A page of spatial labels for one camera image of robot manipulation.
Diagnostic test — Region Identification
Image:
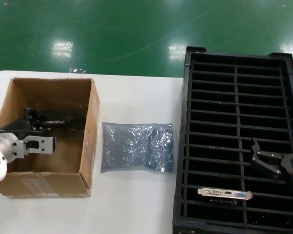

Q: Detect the black slotted plastic container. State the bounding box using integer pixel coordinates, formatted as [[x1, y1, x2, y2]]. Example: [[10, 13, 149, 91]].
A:
[[172, 45, 293, 234]]

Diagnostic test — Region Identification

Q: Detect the brown cardboard box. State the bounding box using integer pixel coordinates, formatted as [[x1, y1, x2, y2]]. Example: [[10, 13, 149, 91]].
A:
[[0, 77, 101, 198]]

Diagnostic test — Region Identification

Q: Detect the grey antistatic bag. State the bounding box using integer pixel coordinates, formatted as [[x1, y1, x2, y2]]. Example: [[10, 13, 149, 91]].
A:
[[100, 121, 175, 175], [35, 109, 86, 134]]

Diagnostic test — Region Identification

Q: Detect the graphics card with silver bracket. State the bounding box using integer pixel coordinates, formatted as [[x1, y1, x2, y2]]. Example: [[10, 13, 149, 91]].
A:
[[197, 187, 253, 204]]

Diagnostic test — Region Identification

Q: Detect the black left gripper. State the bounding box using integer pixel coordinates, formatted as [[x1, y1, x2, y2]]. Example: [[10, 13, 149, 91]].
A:
[[0, 106, 52, 142]]

